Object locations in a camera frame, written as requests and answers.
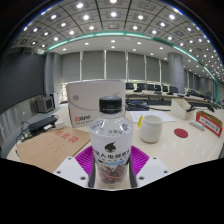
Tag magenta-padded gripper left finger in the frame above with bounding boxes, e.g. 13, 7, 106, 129
53, 145, 98, 189

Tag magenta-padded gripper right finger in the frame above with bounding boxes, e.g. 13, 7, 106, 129
128, 144, 172, 188

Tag clear bottle with black cap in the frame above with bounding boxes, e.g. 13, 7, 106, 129
88, 95, 135, 186

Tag flat brown cardboard sheet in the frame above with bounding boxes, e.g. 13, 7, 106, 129
15, 125, 92, 174

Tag white cup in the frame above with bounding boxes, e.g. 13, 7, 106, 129
137, 114, 164, 144

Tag flat round red coaster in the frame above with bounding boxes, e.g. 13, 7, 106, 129
173, 128, 190, 139

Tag black power adapter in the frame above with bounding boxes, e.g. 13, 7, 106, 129
27, 115, 59, 135

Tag black desk device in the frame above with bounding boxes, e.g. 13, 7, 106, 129
125, 100, 150, 112

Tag grey box monitor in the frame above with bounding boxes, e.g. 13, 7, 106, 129
35, 96, 55, 115

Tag white carton box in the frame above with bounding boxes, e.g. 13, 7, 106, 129
65, 78, 127, 129

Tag open red-sided cardboard box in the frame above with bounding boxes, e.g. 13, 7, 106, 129
195, 110, 224, 138

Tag long curved conference desk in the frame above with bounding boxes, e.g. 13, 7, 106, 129
124, 89, 224, 108

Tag row of black office chairs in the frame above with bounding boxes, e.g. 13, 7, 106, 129
125, 82, 214, 99

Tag ceiling lights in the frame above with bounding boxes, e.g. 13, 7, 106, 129
18, 0, 223, 73

